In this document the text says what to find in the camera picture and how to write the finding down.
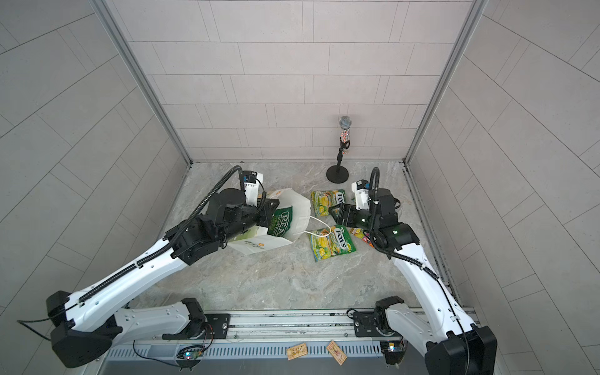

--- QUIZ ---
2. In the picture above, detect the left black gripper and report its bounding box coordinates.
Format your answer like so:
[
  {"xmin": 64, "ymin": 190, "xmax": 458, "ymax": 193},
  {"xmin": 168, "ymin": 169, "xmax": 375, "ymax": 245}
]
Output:
[{"xmin": 217, "ymin": 197, "xmax": 283, "ymax": 243}]

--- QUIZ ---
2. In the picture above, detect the yellow green candy bag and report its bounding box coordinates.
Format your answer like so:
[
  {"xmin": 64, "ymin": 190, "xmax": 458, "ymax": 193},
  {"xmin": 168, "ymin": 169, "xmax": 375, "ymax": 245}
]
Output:
[{"xmin": 311, "ymin": 189, "xmax": 345, "ymax": 217}]

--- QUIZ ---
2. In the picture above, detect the white paper bag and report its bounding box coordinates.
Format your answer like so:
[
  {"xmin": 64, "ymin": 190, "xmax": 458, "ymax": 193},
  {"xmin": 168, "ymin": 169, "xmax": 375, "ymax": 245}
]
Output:
[{"xmin": 228, "ymin": 188, "xmax": 312, "ymax": 256}]

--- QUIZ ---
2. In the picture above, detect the orange pink candy bag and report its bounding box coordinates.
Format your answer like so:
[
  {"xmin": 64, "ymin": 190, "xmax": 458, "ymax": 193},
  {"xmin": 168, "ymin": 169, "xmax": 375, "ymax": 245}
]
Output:
[{"xmin": 349, "ymin": 228, "xmax": 373, "ymax": 247}]

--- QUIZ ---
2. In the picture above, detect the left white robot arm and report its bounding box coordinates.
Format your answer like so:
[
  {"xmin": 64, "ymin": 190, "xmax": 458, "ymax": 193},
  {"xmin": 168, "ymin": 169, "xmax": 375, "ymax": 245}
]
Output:
[{"xmin": 46, "ymin": 166, "xmax": 279, "ymax": 369}]

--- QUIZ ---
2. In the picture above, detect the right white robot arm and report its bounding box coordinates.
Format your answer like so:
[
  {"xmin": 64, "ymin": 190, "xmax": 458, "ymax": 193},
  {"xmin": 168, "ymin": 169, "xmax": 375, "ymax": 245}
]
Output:
[{"xmin": 329, "ymin": 168, "xmax": 498, "ymax": 374}]

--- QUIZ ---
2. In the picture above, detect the green snack bag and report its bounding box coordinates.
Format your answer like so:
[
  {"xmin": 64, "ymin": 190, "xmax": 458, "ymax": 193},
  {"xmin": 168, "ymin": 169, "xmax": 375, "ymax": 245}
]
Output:
[{"xmin": 267, "ymin": 206, "xmax": 293, "ymax": 238}]

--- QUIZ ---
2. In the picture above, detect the black microphone stand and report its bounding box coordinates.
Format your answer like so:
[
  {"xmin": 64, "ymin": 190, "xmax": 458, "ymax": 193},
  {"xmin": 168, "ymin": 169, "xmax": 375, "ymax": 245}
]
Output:
[{"xmin": 326, "ymin": 116, "xmax": 352, "ymax": 184}]

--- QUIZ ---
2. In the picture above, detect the right circuit board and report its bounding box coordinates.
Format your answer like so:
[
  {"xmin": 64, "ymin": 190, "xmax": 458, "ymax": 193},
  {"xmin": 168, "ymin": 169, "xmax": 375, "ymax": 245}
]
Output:
[{"xmin": 380, "ymin": 340, "xmax": 407, "ymax": 367}]

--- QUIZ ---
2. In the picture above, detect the circuit board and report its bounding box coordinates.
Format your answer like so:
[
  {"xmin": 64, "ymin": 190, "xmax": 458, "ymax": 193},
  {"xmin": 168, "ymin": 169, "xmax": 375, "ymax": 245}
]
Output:
[
  {"xmin": 380, "ymin": 340, "xmax": 407, "ymax": 367},
  {"xmin": 176, "ymin": 345, "xmax": 205, "ymax": 371}
]

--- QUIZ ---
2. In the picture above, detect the left circuit board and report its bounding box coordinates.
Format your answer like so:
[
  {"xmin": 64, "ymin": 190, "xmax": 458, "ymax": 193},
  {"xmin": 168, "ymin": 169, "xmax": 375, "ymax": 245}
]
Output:
[{"xmin": 176, "ymin": 345, "xmax": 205, "ymax": 371}]

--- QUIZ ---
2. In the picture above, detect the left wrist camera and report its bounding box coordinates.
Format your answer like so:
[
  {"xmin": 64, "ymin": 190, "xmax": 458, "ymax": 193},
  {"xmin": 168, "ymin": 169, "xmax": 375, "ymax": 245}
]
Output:
[{"xmin": 242, "ymin": 170, "xmax": 263, "ymax": 206}]

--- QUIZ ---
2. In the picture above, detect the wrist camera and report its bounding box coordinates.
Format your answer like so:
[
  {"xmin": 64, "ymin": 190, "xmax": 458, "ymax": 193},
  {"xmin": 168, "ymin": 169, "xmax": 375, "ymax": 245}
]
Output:
[
  {"xmin": 242, "ymin": 170, "xmax": 263, "ymax": 206},
  {"xmin": 351, "ymin": 180, "xmax": 370, "ymax": 210}
]

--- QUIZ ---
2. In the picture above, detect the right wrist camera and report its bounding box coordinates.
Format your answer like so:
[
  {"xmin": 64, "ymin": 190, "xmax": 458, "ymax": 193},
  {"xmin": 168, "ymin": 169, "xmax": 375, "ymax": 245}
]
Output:
[{"xmin": 351, "ymin": 180, "xmax": 370, "ymax": 210}]

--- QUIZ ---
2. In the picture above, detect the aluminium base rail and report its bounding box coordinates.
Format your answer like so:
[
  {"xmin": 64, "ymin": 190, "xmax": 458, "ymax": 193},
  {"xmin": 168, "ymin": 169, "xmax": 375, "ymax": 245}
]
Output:
[{"xmin": 100, "ymin": 306, "xmax": 412, "ymax": 368}]

